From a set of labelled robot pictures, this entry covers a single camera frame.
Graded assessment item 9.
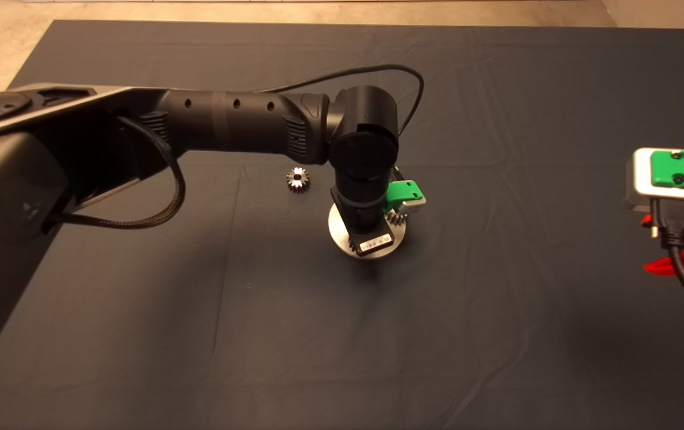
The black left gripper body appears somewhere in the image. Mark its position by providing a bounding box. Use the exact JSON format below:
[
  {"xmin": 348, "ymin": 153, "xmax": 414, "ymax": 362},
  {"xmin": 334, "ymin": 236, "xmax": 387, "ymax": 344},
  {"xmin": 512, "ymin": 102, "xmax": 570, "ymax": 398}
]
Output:
[{"xmin": 330, "ymin": 185, "xmax": 395, "ymax": 258}]

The round metal carrier plate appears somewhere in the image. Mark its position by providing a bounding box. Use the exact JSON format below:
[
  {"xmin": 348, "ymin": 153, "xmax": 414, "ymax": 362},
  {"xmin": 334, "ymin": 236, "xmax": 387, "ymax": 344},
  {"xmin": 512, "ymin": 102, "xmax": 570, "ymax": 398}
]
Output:
[{"xmin": 328, "ymin": 202, "xmax": 408, "ymax": 260}]

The dark grey table cloth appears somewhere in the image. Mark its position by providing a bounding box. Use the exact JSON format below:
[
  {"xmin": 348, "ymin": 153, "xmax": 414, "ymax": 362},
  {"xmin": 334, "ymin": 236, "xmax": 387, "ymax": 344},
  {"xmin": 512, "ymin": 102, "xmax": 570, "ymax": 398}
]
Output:
[{"xmin": 0, "ymin": 19, "xmax": 684, "ymax": 430}]

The green left camera mount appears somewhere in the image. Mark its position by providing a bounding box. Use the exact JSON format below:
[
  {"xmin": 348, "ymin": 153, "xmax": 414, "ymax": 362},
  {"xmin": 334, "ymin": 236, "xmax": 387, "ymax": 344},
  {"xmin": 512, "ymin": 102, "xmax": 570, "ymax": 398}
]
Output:
[{"xmin": 382, "ymin": 180, "xmax": 424, "ymax": 214}]

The smooth black left camera cable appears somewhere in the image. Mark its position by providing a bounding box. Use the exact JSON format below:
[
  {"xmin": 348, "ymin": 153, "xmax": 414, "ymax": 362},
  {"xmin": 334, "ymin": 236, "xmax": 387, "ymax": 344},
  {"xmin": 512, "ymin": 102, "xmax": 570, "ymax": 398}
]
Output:
[{"xmin": 255, "ymin": 64, "xmax": 425, "ymax": 180}]

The long thick braided arm cable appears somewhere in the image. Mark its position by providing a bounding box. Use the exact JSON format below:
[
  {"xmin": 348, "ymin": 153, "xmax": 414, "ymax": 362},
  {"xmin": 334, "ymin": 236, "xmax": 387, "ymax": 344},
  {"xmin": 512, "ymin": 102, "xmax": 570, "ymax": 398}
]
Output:
[{"xmin": 44, "ymin": 115, "xmax": 187, "ymax": 231}]

